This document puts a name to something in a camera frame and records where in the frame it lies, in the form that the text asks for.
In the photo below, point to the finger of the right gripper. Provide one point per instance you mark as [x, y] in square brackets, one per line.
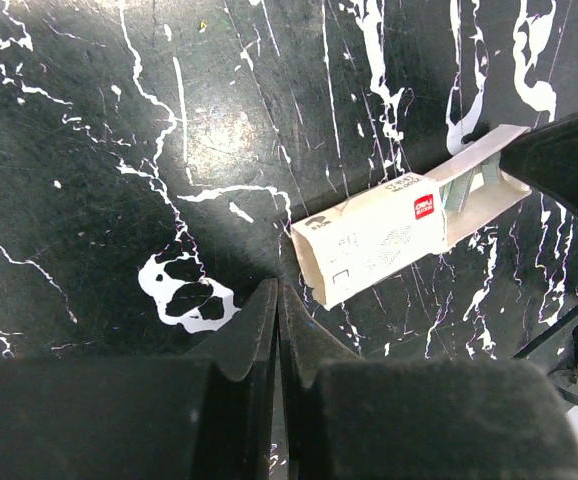
[546, 159]

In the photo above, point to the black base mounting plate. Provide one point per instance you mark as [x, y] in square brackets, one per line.
[555, 351]

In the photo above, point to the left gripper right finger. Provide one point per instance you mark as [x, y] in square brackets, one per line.
[350, 418]

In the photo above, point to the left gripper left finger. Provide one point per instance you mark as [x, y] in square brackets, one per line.
[206, 414]

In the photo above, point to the staple box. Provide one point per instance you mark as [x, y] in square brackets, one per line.
[372, 235]

